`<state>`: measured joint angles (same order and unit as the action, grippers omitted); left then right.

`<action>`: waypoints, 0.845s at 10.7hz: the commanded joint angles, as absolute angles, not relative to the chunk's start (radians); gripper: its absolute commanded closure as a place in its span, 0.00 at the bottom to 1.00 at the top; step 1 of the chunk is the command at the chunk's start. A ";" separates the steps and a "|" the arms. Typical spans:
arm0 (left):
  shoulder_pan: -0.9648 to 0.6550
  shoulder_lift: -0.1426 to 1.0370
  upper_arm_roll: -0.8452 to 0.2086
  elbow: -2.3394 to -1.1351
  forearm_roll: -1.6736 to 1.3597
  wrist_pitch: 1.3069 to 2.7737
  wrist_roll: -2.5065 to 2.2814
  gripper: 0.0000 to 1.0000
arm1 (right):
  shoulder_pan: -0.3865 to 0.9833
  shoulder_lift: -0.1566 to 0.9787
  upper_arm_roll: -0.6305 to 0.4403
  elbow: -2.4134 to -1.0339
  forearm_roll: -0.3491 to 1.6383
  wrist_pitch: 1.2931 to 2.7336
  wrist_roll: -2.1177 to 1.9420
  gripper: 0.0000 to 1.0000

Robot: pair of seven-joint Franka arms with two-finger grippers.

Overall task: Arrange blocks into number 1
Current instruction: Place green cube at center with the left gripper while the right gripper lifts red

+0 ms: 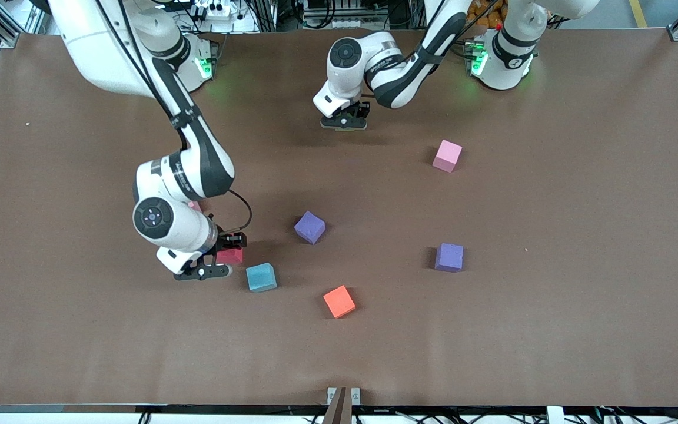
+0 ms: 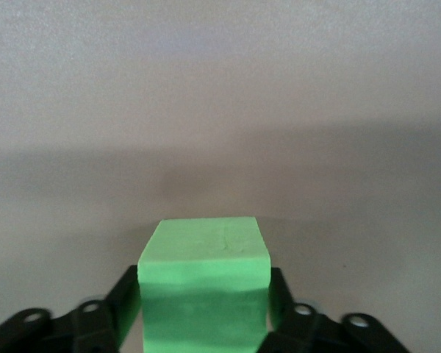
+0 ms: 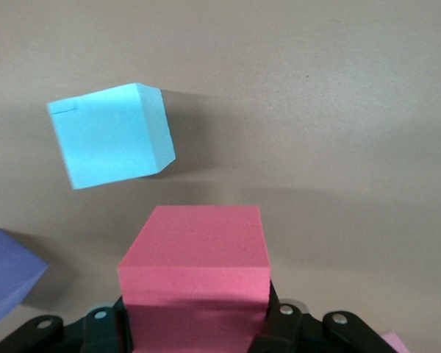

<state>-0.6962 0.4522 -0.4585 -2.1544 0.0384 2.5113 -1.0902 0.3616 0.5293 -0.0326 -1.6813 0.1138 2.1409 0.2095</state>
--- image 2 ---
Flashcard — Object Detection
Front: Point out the green foam block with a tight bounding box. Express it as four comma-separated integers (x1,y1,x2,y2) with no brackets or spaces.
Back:
137,216,273,353

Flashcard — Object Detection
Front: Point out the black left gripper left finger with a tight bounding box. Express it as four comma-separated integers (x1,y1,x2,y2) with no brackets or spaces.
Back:
0,264,143,353

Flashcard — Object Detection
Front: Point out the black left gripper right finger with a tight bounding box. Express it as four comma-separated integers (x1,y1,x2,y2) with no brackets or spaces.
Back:
255,267,412,353

